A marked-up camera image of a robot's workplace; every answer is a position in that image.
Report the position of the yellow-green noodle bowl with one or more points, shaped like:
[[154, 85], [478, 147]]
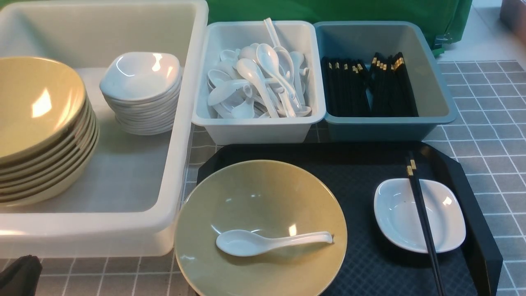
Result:
[[272, 199]]

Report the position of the green cloth backdrop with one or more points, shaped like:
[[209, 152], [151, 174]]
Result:
[[441, 21]]

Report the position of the white square sauce dish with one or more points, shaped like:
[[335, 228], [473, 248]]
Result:
[[396, 214]]

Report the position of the large white plastic tub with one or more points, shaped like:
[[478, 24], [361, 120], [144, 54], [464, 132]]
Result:
[[125, 202]]

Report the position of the black serving tray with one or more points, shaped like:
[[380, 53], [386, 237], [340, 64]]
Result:
[[373, 266]]

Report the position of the pile of black chopsticks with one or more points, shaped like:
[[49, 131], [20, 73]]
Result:
[[381, 88]]

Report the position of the stack of yellow-green bowls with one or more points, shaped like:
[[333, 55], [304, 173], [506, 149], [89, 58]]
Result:
[[49, 130]]

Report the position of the black chopstick pair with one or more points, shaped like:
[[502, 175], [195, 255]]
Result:
[[424, 221]]

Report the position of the dark object bottom left corner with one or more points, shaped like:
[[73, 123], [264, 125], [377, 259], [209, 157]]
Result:
[[21, 277]]

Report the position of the pile of white spoons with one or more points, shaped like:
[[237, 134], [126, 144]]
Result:
[[259, 81]]

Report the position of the stack of white dishes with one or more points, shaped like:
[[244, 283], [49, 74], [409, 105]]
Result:
[[142, 89]]

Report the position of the blue-grey chopstick bin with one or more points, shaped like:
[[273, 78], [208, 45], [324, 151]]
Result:
[[361, 40]]

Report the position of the white spoon bin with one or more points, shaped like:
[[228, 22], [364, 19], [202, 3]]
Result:
[[295, 36]]

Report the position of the white soup spoon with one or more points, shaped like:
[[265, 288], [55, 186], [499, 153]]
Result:
[[242, 243]]

